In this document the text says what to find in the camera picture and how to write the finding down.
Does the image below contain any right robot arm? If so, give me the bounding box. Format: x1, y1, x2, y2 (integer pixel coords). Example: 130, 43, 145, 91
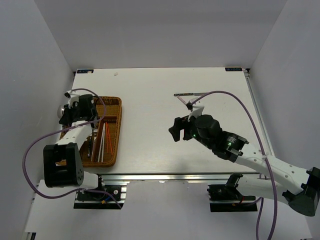
168, 114, 320, 217

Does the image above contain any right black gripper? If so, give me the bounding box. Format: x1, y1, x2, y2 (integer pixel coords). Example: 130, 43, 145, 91
168, 111, 213, 150

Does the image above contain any blue table label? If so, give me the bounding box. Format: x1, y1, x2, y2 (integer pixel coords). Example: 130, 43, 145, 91
224, 67, 243, 72
76, 69, 94, 74

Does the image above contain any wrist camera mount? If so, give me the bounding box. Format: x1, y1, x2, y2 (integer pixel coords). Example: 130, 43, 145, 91
187, 101, 205, 122
64, 90, 80, 109

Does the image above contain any pink handled table knife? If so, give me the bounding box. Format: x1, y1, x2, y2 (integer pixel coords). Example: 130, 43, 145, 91
177, 96, 192, 109

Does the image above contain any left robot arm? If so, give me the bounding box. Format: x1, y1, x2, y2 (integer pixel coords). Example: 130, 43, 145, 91
43, 93, 106, 200

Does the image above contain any dark handled fork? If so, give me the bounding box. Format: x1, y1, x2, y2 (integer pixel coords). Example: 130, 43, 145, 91
87, 136, 94, 159

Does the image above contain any dark handled table knife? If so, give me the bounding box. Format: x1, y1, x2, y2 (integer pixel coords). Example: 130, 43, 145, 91
173, 92, 206, 97

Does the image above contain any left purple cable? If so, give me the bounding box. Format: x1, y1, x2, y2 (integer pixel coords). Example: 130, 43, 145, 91
21, 87, 107, 200

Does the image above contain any orange chopstick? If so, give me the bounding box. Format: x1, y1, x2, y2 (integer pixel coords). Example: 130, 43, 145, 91
105, 122, 110, 154
106, 122, 113, 155

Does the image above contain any aluminium table rail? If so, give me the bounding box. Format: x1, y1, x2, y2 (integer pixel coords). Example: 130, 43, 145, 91
243, 68, 274, 155

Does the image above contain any left blue table label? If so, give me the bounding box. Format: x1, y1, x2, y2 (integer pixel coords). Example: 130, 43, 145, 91
76, 69, 94, 74

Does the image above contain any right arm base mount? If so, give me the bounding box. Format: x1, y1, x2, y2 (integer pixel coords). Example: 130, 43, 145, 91
207, 184, 258, 213

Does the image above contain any pink handled fork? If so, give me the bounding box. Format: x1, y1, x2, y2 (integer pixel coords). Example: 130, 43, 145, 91
90, 129, 98, 162

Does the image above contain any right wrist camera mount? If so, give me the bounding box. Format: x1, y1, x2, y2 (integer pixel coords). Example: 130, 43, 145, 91
187, 101, 205, 122

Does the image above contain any right blue table label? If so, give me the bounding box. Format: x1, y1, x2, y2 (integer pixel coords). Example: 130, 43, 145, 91
224, 67, 243, 72

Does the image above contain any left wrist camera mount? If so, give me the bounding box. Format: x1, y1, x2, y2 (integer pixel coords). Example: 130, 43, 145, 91
64, 90, 80, 109

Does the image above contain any brown wicker cutlery tray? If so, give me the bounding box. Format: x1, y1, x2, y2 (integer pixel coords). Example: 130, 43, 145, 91
59, 96, 122, 168

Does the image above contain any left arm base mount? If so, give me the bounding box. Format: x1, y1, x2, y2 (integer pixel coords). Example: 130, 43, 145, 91
73, 184, 127, 210

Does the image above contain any dark handled spoon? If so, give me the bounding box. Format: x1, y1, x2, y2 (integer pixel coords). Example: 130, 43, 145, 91
57, 105, 65, 119

